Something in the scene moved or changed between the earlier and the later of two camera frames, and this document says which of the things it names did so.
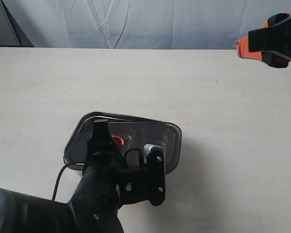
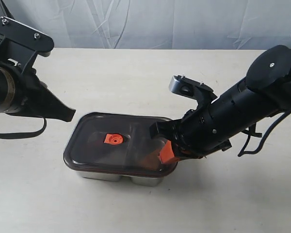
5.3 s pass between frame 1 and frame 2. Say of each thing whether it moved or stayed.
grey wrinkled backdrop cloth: stayed
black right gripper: moved
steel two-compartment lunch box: moved
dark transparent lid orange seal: stayed
